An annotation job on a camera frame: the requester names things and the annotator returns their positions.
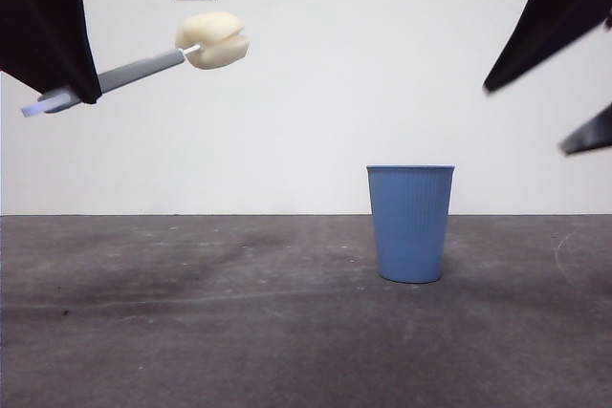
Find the grey-handled sponge cup brush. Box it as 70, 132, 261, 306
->
20, 12, 251, 118

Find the blue ribbed plastic cup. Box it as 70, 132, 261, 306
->
365, 163, 456, 285

